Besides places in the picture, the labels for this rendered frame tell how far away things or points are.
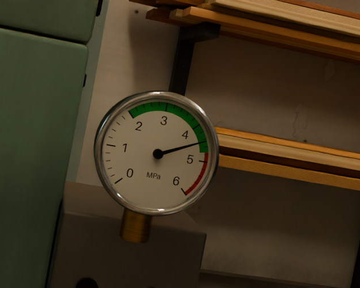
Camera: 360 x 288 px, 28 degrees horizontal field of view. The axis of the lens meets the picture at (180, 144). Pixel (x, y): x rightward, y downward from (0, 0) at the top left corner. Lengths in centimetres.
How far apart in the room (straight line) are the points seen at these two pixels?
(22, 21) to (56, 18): 2
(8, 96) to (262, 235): 281
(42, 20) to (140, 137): 10
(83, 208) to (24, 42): 10
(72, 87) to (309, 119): 280
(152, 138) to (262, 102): 276
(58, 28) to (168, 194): 12
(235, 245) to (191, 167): 280
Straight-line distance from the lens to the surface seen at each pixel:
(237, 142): 258
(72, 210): 39
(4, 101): 42
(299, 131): 318
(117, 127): 35
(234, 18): 255
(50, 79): 41
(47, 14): 42
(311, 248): 329
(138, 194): 36
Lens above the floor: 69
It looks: 3 degrees down
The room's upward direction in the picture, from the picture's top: 11 degrees clockwise
